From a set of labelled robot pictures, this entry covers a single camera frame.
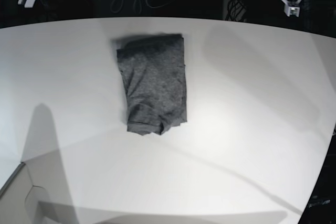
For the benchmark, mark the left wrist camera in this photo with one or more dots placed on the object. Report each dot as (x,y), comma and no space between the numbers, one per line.
(290,10)

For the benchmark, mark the dark grey t-shirt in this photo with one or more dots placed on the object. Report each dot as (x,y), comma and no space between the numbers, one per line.
(152,68)

